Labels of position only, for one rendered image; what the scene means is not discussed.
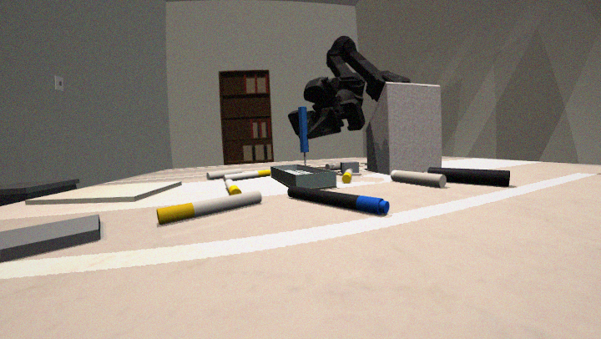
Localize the grey keyboard with white keys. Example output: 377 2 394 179
270 164 337 190

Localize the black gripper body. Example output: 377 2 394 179
288 96 365 135

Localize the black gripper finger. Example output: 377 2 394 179
307 111 315 132
307 107 341 139

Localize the blue hexagonal rod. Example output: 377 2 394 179
298 107 309 165

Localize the black marker with blue cap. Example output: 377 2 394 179
287 186 390 215

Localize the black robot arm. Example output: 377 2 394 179
304 36 411 110

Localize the black cylinder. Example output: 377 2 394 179
427 167 510 187

